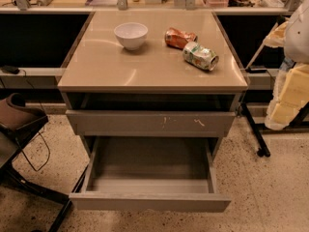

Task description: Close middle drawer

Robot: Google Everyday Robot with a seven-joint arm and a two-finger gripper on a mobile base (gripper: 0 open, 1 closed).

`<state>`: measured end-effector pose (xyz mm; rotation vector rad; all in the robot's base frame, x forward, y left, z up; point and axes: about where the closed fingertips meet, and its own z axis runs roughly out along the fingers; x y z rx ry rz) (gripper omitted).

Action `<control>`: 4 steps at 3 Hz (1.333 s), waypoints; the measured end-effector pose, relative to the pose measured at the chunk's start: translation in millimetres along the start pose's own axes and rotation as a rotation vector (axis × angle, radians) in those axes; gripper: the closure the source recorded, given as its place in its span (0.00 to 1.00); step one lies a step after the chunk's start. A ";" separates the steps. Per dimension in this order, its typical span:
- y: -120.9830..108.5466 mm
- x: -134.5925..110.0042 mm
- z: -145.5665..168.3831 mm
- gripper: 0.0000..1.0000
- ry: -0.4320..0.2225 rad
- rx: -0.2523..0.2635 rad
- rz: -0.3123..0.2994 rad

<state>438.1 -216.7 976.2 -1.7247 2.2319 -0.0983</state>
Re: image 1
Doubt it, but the grey drawer cabinet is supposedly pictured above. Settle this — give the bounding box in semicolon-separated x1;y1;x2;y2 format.
58;9;247;152

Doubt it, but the black power adapter left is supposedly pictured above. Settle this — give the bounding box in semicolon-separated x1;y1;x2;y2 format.
1;66;20;74

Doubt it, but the black stand leg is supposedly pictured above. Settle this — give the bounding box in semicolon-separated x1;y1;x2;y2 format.
240;102;270;158

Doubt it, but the white stick with black tip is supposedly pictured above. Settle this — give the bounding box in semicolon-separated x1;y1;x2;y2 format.
245;22;278;71

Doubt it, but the grey top drawer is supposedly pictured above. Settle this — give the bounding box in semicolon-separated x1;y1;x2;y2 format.
66;110;235;137

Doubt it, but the plastic water bottle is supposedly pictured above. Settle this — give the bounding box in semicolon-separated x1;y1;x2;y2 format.
280;57;295;72

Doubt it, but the black device on ledge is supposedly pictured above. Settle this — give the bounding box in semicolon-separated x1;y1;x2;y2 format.
246;66;267;73

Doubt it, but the grey drawer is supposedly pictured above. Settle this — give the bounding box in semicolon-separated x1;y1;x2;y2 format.
70;137;231;213
66;110;235;137

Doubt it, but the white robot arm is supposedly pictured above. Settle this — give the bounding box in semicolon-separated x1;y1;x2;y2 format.
264;0;309;131

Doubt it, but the black cable on floor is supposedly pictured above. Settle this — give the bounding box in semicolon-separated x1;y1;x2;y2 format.
18;69;52;173

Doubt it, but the white ceramic bowl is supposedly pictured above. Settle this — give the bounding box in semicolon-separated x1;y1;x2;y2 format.
114;22;148;50

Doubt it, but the crushed orange can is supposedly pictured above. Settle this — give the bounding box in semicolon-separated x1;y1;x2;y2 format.
164;27;198;49

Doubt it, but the brown office chair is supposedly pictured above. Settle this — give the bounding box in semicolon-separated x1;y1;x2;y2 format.
0;95;83;232

